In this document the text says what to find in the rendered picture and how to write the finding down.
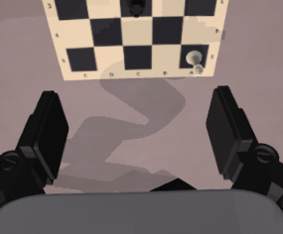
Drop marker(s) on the black and cream chessboard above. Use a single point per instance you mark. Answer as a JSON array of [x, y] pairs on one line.
[[98, 39]]

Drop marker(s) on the white chess piece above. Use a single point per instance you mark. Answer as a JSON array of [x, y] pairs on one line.
[[194, 57]]

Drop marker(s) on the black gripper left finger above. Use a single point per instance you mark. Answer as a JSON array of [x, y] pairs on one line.
[[36, 162]]

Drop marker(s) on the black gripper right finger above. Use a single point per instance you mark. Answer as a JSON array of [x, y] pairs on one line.
[[239, 157]]

